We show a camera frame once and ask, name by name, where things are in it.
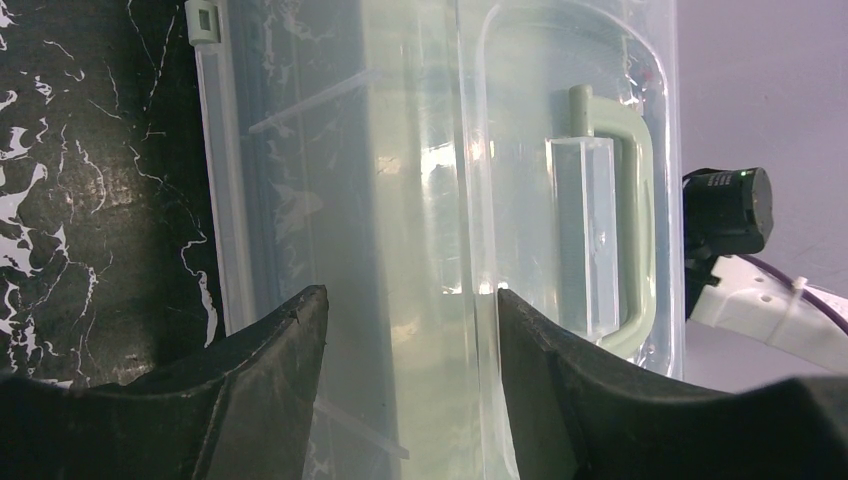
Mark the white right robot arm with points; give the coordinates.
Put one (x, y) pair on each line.
(746, 295)

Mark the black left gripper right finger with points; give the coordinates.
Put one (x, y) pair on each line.
(577, 411)

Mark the black marbled table mat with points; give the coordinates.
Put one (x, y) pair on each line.
(108, 257)

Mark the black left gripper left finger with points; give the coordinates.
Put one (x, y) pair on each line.
(239, 409)

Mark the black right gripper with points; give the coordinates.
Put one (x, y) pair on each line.
(726, 212)

